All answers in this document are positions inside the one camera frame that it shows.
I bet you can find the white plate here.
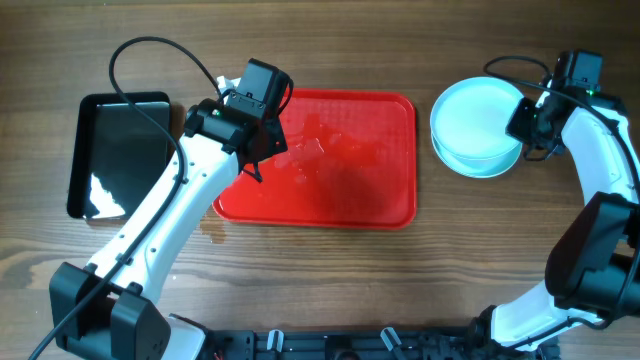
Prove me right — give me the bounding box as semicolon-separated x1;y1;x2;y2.
431;135;522;179
430;77;523;160

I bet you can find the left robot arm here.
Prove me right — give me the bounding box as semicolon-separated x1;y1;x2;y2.
49;59;294;359

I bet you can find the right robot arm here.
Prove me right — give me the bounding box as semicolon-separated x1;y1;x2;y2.
446;49;639;359

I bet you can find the red plastic tray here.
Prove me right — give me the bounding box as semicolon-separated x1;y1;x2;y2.
212;88;417;230

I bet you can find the black rectangular tray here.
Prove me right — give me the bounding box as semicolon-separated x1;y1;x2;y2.
67;92;171;220

